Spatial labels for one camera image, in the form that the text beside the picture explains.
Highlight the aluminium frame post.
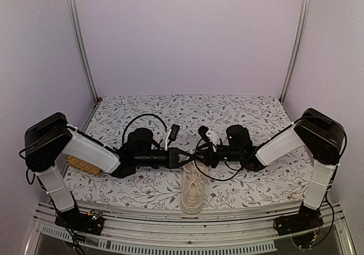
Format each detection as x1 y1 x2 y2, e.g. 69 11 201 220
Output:
279 0 311 105
67 0 99 104

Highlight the yellow woven placemat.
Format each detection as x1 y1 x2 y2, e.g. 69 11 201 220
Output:
65 155 101 176

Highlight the right aluminium frame post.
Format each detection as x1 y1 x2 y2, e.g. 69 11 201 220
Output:
279 0 311 105

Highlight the aluminium front rail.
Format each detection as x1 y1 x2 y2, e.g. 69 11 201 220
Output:
24 202 357 254

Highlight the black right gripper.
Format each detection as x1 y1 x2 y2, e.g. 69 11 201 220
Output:
193 143 242 169

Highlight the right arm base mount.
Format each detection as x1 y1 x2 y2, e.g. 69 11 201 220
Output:
273 203 324 236

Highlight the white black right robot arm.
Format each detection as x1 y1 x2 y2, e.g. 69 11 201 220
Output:
195 108 348 230

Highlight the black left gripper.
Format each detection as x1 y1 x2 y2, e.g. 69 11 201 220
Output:
135 147 195 169

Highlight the cream lace platform sneaker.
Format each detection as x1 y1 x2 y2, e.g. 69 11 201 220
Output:
180 161 208 215

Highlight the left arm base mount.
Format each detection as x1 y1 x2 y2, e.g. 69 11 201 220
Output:
55 208 105 236

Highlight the floral patterned table mat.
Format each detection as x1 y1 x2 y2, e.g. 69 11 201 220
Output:
64 95 313 210

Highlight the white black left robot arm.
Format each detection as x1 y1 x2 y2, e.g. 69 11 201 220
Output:
19 112 192 229

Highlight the left aluminium frame post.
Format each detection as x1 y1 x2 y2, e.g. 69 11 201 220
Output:
67 0 99 104

